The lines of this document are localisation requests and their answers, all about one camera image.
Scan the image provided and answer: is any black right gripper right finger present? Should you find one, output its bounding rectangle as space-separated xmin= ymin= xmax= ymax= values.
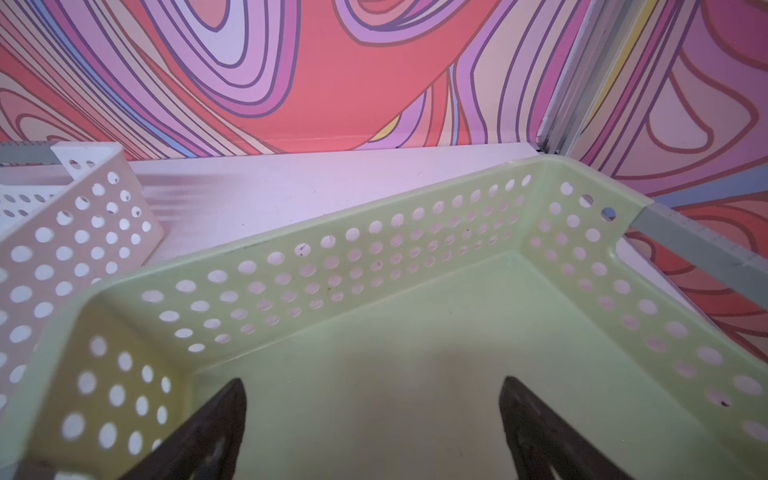
xmin=499 ymin=376 xmax=631 ymax=480

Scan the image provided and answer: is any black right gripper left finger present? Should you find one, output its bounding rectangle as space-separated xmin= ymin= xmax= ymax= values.
xmin=123 ymin=378 xmax=247 ymax=479

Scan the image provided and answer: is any white perforated basket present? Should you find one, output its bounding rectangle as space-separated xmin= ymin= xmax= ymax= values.
xmin=1 ymin=142 xmax=165 ymax=405

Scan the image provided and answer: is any large green perforated basket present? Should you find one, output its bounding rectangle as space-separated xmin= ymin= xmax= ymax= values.
xmin=1 ymin=156 xmax=767 ymax=479

